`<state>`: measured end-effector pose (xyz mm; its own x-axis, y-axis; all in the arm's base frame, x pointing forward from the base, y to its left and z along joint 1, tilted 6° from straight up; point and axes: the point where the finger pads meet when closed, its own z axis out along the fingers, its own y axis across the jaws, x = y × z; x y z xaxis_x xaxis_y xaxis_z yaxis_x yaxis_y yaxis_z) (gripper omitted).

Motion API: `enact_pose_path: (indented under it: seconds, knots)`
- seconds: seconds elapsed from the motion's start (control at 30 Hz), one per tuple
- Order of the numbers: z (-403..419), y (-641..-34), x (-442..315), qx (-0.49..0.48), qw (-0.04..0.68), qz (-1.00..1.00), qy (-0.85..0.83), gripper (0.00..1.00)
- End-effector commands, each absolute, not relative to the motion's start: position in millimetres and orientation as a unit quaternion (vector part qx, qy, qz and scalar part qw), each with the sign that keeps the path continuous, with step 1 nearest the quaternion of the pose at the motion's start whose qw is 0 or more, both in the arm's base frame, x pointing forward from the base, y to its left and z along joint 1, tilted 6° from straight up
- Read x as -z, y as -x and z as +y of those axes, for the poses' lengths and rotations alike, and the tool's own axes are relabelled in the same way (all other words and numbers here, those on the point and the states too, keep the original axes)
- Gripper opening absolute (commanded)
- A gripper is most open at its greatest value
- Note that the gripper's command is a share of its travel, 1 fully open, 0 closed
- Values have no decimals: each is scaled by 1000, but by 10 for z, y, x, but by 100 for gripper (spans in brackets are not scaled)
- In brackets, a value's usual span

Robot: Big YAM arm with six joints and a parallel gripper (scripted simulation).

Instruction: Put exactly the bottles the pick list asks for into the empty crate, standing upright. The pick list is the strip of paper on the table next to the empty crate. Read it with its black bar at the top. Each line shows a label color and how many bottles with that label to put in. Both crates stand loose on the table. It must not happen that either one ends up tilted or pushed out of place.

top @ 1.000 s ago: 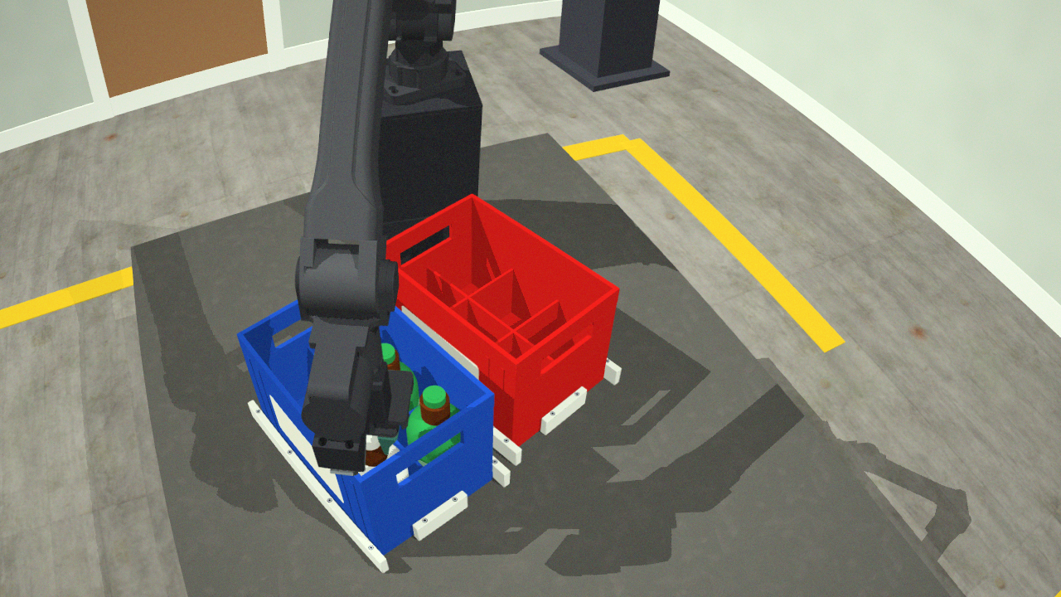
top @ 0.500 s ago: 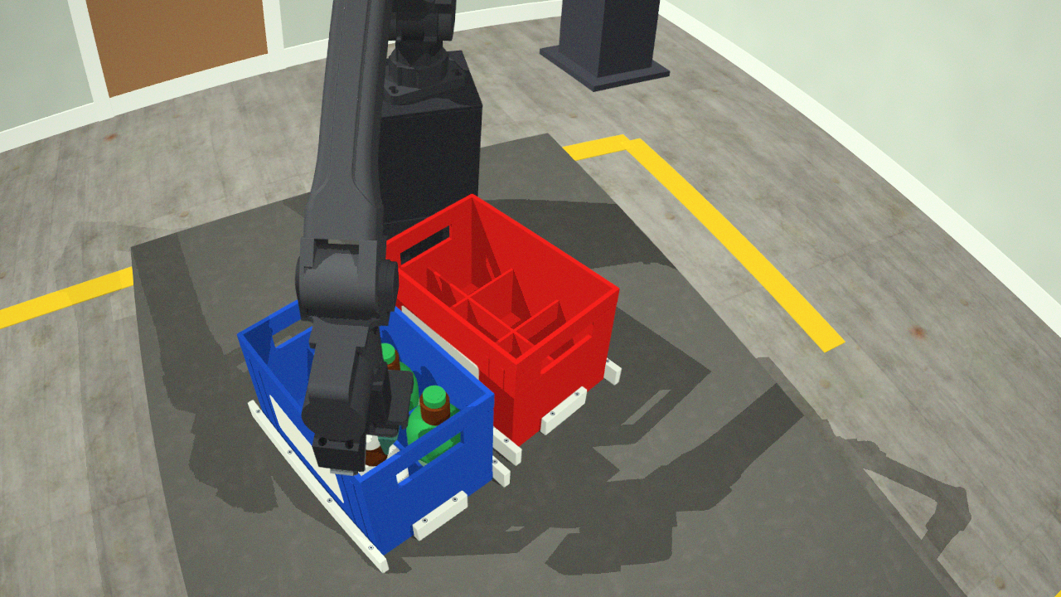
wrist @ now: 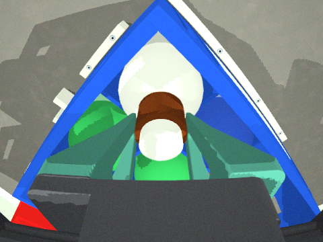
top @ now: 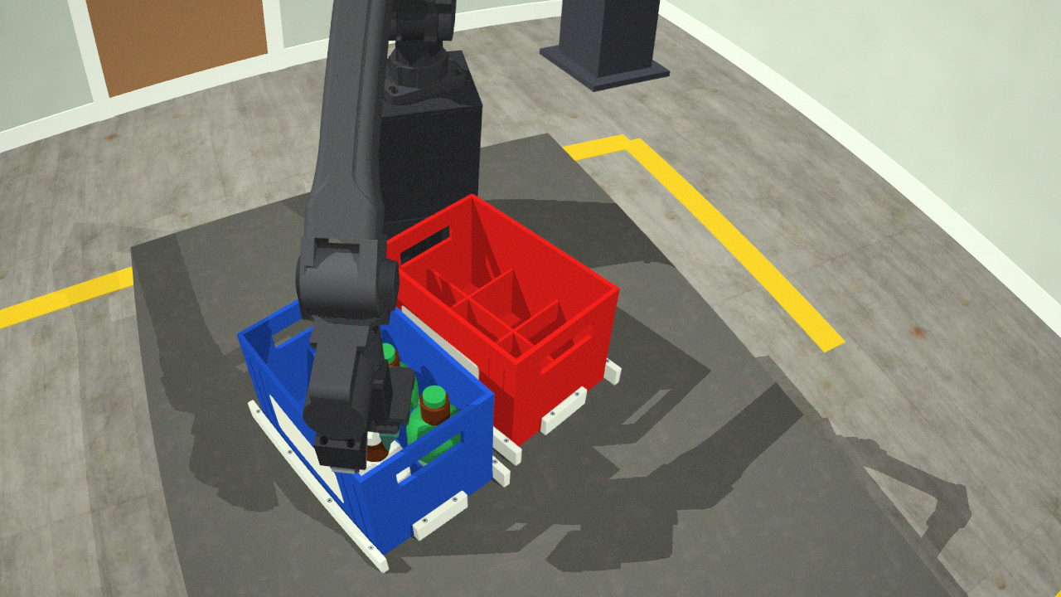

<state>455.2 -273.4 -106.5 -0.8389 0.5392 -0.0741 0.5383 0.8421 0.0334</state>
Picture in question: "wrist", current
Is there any blue plastic bottle crate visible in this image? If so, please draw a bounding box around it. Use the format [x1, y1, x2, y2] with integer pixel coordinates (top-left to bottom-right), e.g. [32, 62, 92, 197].
[12, 0, 321, 228]

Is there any white bottle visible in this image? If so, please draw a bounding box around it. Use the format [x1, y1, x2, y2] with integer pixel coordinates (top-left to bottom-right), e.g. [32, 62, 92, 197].
[118, 32, 204, 161]

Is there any red crate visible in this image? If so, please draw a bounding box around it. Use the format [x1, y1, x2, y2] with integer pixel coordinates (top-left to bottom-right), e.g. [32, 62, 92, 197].
[11, 201, 56, 230]

